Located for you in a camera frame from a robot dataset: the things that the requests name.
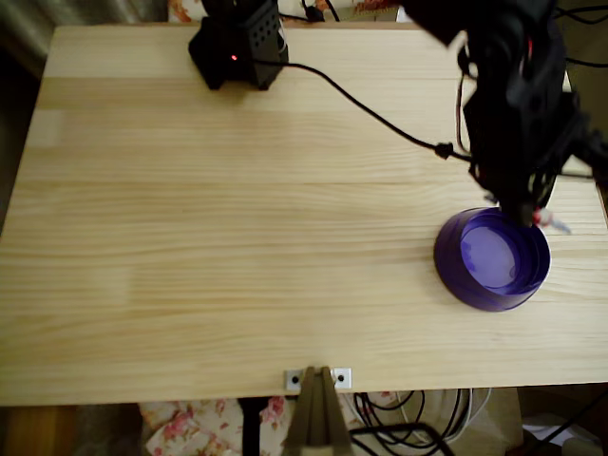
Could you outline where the candy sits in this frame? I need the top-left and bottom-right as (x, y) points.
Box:
(531, 210), (574, 236)

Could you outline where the thin black cable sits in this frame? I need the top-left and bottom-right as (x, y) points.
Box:
(564, 55), (608, 70)

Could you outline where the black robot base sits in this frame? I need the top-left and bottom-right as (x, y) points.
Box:
(188, 0), (290, 91)

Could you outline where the white plastic object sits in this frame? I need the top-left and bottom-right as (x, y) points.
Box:
(522, 410), (608, 456)

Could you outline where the black pole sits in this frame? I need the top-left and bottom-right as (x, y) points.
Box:
(237, 397), (272, 456)

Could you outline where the floral fabric with beige trim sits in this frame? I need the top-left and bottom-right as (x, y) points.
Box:
(168, 0), (400, 23)

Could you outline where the white cable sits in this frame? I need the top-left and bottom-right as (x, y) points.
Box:
(403, 388), (494, 446)

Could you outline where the silver metal bracket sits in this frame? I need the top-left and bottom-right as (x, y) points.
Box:
(283, 367), (353, 391)

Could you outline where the metal table clamp bracket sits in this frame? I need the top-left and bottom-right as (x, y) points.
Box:
(283, 365), (353, 456)

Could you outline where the floral cloth with pink roses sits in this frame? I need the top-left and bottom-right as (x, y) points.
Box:
(140, 391), (362, 456)

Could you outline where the black cable bundle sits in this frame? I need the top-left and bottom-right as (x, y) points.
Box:
(353, 389), (472, 448)

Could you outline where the purple bowl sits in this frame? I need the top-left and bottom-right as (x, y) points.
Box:
(433, 205), (552, 314)

